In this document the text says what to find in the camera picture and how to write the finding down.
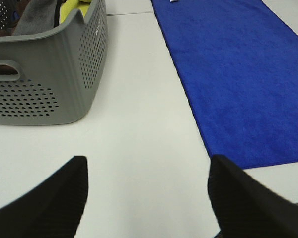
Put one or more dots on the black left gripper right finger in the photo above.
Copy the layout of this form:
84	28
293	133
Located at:
244	208

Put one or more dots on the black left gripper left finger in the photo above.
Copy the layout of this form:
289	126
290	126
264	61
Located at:
53	209

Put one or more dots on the blue towel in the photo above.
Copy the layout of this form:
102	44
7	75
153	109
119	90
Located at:
238	64

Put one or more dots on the grey perforated laundry basket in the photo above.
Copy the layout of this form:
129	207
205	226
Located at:
57	72

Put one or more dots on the grey towel in basket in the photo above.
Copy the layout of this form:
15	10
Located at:
38	17

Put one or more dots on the black cloth in basket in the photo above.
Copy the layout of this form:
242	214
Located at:
57	12

